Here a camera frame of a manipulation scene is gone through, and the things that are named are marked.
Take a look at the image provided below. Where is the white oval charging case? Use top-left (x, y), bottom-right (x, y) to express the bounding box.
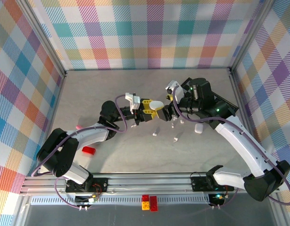
top-left (149, 100), bottom-right (164, 111)

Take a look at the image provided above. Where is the red plastic brick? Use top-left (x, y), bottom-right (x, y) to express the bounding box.
top-left (82, 145), bottom-right (97, 155)

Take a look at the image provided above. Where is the long red toy brick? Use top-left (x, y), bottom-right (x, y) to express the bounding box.
top-left (149, 195), bottom-right (158, 212)

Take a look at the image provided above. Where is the black electronics box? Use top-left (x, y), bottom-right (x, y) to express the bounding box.
top-left (208, 193), bottom-right (225, 204)
top-left (75, 194), bottom-right (98, 205)

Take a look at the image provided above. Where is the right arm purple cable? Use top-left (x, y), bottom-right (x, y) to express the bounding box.
top-left (173, 86), bottom-right (290, 210)

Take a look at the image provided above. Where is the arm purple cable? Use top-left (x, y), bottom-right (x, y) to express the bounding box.
top-left (31, 94), bottom-right (129, 209)
top-left (173, 86), bottom-right (290, 210)

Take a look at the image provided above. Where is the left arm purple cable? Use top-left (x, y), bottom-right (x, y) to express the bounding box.
top-left (31, 94), bottom-right (129, 209)

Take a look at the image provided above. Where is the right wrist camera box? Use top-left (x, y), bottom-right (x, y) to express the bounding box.
top-left (165, 80), bottom-right (184, 104)

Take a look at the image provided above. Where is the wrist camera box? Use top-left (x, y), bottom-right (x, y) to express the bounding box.
top-left (124, 92), bottom-right (142, 111)
top-left (165, 80), bottom-right (184, 104)

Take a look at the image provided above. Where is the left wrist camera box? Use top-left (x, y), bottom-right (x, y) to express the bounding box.
top-left (124, 92), bottom-right (142, 111)

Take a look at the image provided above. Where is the aluminium mounting rail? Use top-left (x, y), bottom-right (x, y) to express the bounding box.
top-left (19, 171), bottom-right (280, 196)

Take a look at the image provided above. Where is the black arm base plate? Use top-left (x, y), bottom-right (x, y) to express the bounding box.
top-left (191, 175), bottom-right (235, 192)
top-left (65, 178), bottom-right (109, 194)

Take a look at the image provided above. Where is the aluminium frame post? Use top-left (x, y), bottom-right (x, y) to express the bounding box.
top-left (17, 0), bottom-right (67, 78)
top-left (228, 0), bottom-right (277, 76)

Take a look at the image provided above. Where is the perforated grey cable duct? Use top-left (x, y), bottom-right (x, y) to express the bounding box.
top-left (30, 196), bottom-right (211, 205)

